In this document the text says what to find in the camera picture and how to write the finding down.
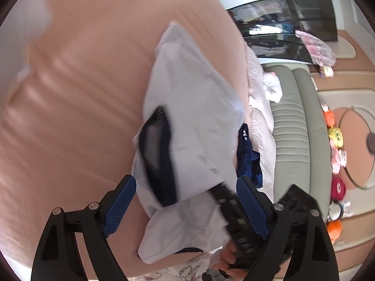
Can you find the black white plush toy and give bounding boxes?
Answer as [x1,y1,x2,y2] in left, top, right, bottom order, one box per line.
[326,201,352,221]

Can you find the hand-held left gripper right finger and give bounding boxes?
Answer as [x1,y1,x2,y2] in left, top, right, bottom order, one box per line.
[236,176,340,281]

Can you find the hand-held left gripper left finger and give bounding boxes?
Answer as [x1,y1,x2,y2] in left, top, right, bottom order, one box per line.
[31,175,137,281]

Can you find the navy shorts white stripes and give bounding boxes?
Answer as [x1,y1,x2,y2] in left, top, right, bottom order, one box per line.
[236,123,263,188]

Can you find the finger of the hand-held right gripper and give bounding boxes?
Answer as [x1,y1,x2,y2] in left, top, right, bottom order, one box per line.
[209,183,235,211]

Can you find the pink plush toy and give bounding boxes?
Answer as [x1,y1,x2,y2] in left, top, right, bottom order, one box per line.
[330,148,348,174]

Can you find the grey-green padded headboard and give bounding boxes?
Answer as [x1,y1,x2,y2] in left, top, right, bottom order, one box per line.
[265,67,330,220]

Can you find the person's right hand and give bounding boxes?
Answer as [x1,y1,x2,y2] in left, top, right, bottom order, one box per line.
[211,241,249,279]

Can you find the white shirt navy trim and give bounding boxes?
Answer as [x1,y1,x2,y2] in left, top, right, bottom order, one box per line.
[131,21,252,265]

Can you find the pink bed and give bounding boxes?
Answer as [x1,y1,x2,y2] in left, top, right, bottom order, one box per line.
[0,0,253,281]

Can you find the pink hanging garment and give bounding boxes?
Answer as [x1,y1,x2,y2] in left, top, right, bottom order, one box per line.
[295,29,336,66]

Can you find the person's printed pajama pants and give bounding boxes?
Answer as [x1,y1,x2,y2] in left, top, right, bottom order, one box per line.
[141,252,224,281]

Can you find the glass-door wardrobe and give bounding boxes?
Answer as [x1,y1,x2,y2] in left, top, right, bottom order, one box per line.
[227,0,337,65]

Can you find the red plush toy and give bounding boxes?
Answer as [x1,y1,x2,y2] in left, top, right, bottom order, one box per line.
[331,177,347,201]

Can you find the orange plush toy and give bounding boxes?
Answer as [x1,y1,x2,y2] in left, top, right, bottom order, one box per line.
[326,219,343,241]
[322,104,336,123]

